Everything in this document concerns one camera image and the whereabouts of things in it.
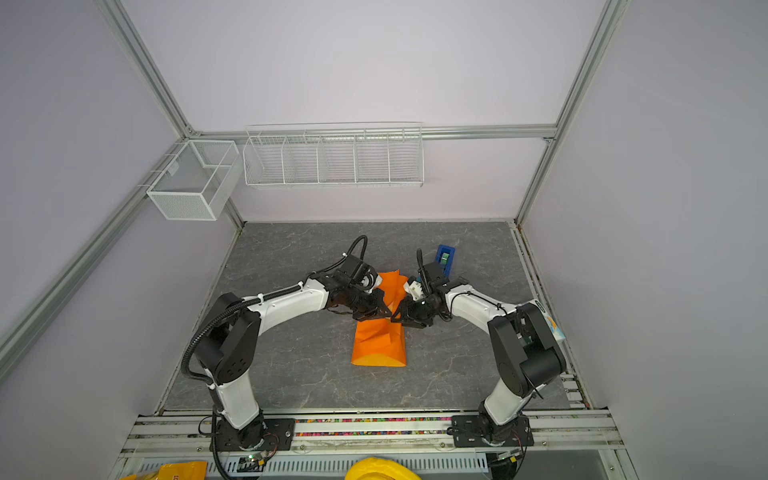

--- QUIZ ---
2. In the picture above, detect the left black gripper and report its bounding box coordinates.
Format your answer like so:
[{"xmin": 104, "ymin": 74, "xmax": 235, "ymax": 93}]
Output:
[{"xmin": 345, "ymin": 285, "xmax": 394, "ymax": 321}]

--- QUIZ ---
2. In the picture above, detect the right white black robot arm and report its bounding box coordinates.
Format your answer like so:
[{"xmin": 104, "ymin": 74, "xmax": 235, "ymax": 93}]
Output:
[{"xmin": 391, "ymin": 250, "xmax": 567, "ymax": 446}]

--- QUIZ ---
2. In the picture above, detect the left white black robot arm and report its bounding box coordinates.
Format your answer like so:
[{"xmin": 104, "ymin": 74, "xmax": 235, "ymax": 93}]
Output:
[{"xmin": 180, "ymin": 235, "xmax": 391, "ymax": 450}]

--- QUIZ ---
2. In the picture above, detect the colourful tissue box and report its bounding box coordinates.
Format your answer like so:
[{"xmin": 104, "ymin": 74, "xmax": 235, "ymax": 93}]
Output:
[{"xmin": 530, "ymin": 299, "xmax": 566, "ymax": 342}]

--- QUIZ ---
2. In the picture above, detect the blue tape dispenser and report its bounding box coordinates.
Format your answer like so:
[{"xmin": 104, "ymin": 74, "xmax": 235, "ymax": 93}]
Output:
[{"xmin": 435, "ymin": 244, "xmax": 456, "ymax": 277}]

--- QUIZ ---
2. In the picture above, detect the yellow hard hat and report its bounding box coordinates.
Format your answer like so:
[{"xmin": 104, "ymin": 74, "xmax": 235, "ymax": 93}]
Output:
[{"xmin": 344, "ymin": 457, "xmax": 421, "ymax": 480}]

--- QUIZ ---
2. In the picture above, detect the white mesh square basket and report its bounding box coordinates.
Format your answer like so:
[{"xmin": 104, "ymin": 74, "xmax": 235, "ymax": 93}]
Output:
[{"xmin": 147, "ymin": 140, "xmax": 244, "ymax": 221}]

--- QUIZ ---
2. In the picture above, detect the yellow plastic bag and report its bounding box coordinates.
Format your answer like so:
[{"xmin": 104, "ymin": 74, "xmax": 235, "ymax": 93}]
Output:
[{"xmin": 121, "ymin": 461, "xmax": 208, "ymax": 480}]

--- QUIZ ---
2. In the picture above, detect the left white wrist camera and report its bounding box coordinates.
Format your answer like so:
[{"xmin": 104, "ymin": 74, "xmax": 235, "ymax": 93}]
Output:
[{"xmin": 359, "ymin": 267, "xmax": 379, "ymax": 290}]

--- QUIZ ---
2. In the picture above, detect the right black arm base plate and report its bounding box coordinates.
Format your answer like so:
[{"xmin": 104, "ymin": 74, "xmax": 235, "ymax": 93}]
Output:
[{"xmin": 447, "ymin": 413, "xmax": 534, "ymax": 448}]

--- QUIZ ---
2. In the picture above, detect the long white wire basket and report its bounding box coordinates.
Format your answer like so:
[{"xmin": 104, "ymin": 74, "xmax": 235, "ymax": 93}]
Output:
[{"xmin": 243, "ymin": 122, "xmax": 425, "ymax": 188}]

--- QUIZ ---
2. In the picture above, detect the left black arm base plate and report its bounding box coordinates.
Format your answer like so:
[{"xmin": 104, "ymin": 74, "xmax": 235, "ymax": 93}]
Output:
[{"xmin": 212, "ymin": 417, "xmax": 296, "ymax": 452}]

